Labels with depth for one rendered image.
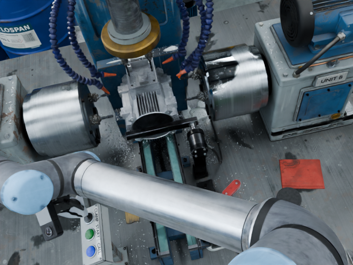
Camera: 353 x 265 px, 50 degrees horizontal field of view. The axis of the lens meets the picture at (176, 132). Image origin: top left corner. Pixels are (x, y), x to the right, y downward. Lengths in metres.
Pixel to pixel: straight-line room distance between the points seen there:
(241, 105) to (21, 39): 1.86
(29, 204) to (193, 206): 0.35
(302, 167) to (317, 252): 1.01
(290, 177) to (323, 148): 0.19
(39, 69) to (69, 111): 0.73
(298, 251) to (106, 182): 0.44
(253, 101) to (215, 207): 0.73
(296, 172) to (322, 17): 0.56
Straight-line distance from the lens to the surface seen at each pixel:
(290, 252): 0.48
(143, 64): 1.38
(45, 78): 1.94
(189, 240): 1.25
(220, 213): 0.63
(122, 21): 1.12
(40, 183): 0.83
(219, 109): 1.30
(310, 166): 1.51
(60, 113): 1.30
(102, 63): 1.40
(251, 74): 1.29
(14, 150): 1.35
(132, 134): 1.32
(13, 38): 2.85
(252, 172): 1.47
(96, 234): 1.14
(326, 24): 1.27
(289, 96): 1.35
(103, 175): 0.81
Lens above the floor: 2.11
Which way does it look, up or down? 56 degrees down
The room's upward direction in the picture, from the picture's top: 11 degrees counter-clockwise
